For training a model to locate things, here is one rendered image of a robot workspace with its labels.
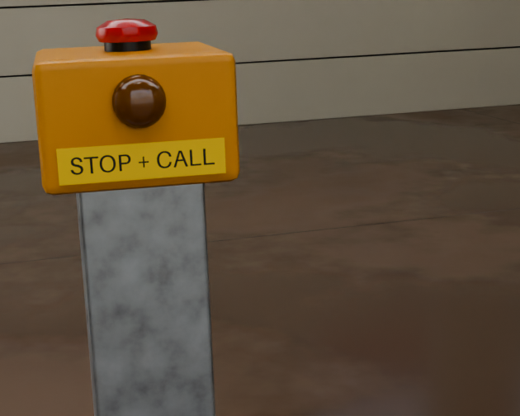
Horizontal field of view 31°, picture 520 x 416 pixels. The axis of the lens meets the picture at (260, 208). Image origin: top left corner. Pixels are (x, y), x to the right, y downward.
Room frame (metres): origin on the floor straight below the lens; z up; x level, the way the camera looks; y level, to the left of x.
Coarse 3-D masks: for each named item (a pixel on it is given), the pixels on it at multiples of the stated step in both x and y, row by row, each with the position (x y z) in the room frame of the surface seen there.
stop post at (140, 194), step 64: (64, 64) 0.55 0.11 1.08; (128, 64) 0.55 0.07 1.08; (192, 64) 0.56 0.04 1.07; (64, 128) 0.54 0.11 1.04; (128, 128) 0.55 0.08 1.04; (192, 128) 0.56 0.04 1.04; (64, 192) 0.54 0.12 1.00; (128, 192) 0.57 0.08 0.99; (192, 192) 0.58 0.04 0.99; (128, 256) 0.57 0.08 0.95; (192, 256) 0.58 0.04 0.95; (128, 320) 0.57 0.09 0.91; (192, 320) 0.58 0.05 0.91; (128, 384) 0.57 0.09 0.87; (192, 384) 0.58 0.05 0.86
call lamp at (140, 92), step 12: (120, 84) 0.54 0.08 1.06; (132, 84) 0.54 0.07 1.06; (144, 84) 0.54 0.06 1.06; (156, 84) 0.55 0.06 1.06; (120, 96) 0.54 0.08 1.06; (132, 96) 0.54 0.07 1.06; (144, 96) 0.54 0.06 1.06; (156, 96) 0.54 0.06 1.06; (120, 108) 0.54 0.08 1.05; (132, 108) 0.54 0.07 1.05; (144, 108) 0.54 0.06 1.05; (156, 108) 0.54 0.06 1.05; (120, 120) 0.55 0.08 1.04; (132, 120) 0.54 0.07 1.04; (144, 120) 0.54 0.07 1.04; (156, 120) 0.55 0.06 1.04
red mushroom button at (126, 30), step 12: (108, 24) 0.60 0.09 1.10; (120, 24) 0.60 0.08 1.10; (132, 24) 0.60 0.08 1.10; (144, 24) 0.60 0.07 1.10; (96, 36) 0.61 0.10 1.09; (108, 36) 0.59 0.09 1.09; (120, 36) 0.59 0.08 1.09; (132, 36) 0.59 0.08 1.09; (144, 36) 0.60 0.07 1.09; (156, 36) 0.61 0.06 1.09
